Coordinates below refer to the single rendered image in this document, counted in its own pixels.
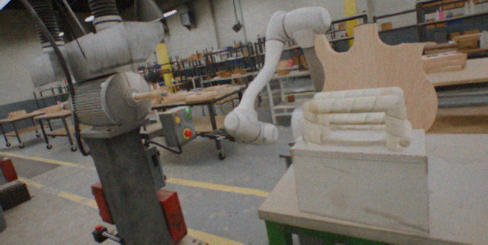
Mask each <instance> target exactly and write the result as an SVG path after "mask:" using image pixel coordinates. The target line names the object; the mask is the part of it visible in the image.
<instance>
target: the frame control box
mask: <svg viewBox="0 0 488 245"><path fill-rule="evenodd" d="M185 108H189V112H185ZM176 111H177V112H178V116H177V117H176V116H175V115H174V113H175V112H176ZM188 113H190V114H191V108H190V107H189V106H188V107H178V108H174V109H172V110H169V111H165V112H163V113H161V114H159V117H160V121H161V125H162V130H163V133H164V136H165V142H166V146H167V147H166V146H163V145H161V144H160V143H157V142H154V141H148V142H147V144H146V148H145V149H148V148H149V147H150V145H149V144H150V143H152V144H155V145H157V146H159V147H161V148H164V149H166V150H169V151H172V152H173V153H177V154H178V155H180V153H182V149H181V146H182V145H184V144H187V143H188V142H190V141H192V140H194V139H196V138H197V135H196V131H195V128H194V121H193V117H192V114H191V117H190V118H188ZM176 118H180V122H179V123H177V121H176ZM188 130H191V131H192V135H191V137H188V136H187V134H185V132H186V131H188ZM169 147H177V148H178V149H179V151H177V150H173V149H171V148H169Z"/></svg>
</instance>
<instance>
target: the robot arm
mask: <svg viewBox="0 0 488 245"><path fill-rule="evenodd" d="M330 24H331V17H330V13H329V11H328V10H327V9H326V8H324V7H320V6H309V7H305V8H300V9H297V10H294V11H291V12H289V13H287V12H286V11H277V12H275V13H274V14H273V16H272V17H271V20H270V22H269V24H268V30H267V34H266V43H265V66H264V68H263V70H262V71H261V72H260V73H259V74H258V75H257V76H256V78H255V80H254V81H253V82H252V84H251V85H250V86H249V87H248V88H247V90H245V93H244V95H243V97H242V100H241V102H240V104H239V107H238V108H235V109H234V111H233V112H230V113H229V114H228V115H227V116H226V117H225V119H224V127H225V129H220V130H214V131H212V132H211V131H201V132H200V135H201V137H208V138H209V139H210V140H218V141H221V139H224V140H226V139H228V140H229V141H230V142H237V143H250V144H252V145H269V144H272V143H276V142H277V140H278V129H277V127H276V126H274V125H272V124H265V123H264V122H258V119H257V113H256V112H255V109H254V102H255V98H256V96H257V95H258V93H260V91H261V90H262V89H263V88H264V87H265V85H266V84H267V83H268V81H269V80H270V79H271V77H272V76H273V74H274V72H275V71H276V69H277V68H278V64H279V60H280V58H281V54H282V52H283V50H284V46H285V42H286V41H289V40H293V39H295V40H296V42H297V43H298V45H299V47H301V48H302V49H303V53H304V56H305V59H306V62H307V65H308V67H309V70H310V75H311V78H312V81H313V86H314V88H315V92H316V93H321V91H322V89H323V88H324V85H325V81H326V73H325V72H324V69H323V65H322V63H321V62H320V61H319V58H318V56H317V55H316V51H315V38H316V35H318V34H325V32H327V30H328V29H329V26H330ZM292 130H293V135H294V141H293V142H288V146H291V147H293V146H294V145H295V144H296V143H297V142H298V141H296V140H297V139H298V138H299V137H300V136H302V134H303V132H304V131H305V130H304V124H303V113H302V105H301V107H299V108H296V109H295V110H294V113H293V115H292Z"/></svg>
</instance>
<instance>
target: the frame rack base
mask: <svg viewBox="0 0 488 245"><path fill-rule="evenodd" d="M330 132H331V134H329V135H326V136H320V142H321V147H318V148H309V147H308V146H307V145H306V144H305V143H304V142H303V141H298V142H297V143H296V144H295V145H294V146H293V147H292V148H290V151H291V156H292V157H291V161H293V164H292V166H294V176H295V181H296V186H297V196H298V198H297V200H298V201H299V202H298V205H299V211H302V212H306V213H309V214H316V215H319V216H323V217H328V218H335V219H339V220H341V219H342V220H346V221H353V222H356V223H360V224H366V225H371V226H375V227H385V228H388V229H392V230H398V231H402V232H407V233H408V232H410V233H414V234H419V235H423V236H427V237H429V174H428V157H427V154H428V151H427V146H426V141H425V131H424V129H412V142H411V144H410V145H409V146H408V147H406V149H405V150H404V151H403V152H392V151H389V150H388V149H387V137H386V130H362V129H330Z"/></svg>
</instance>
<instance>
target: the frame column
mask: <svg viewBox="0 0 488 245"><path fill-rule="evenodd" d="M140 128H141V127H138V128H137V129H134V130H132V131H128V132H126V133H124V134H121V135H118V136H116V137H113V138H111V139H108V138H83V140H84V141H85V142H86V143H87V144H88V146H89V149H90V151H91V155H92V159H93V161H94V164H95V168H96V171H97V174H98V178H99V180H100V183H101V185H102V188H103V190H104V194H105V198H106V200H107V203H108V207H109V209H110V212H111V216H112V218H113V220H114V224H115V227H116V229H117V233H118V236H119V237H121V238H123V239H124V242H125V244H126V245H177V244H175V242H174V241H173V239H172V237H171V235H170V233H169V231H168V228H167V225H166V222H165V220H164V217H163V213H162V209H161V205H160V202H159V197H158V194H157V191H156V188H155V186H154V183H153V177H152V174H151V171H150V168H149V163H148V159H147V156H146V151H145V148H144V146H143V143H142V139H141V136H140Z"/></svg>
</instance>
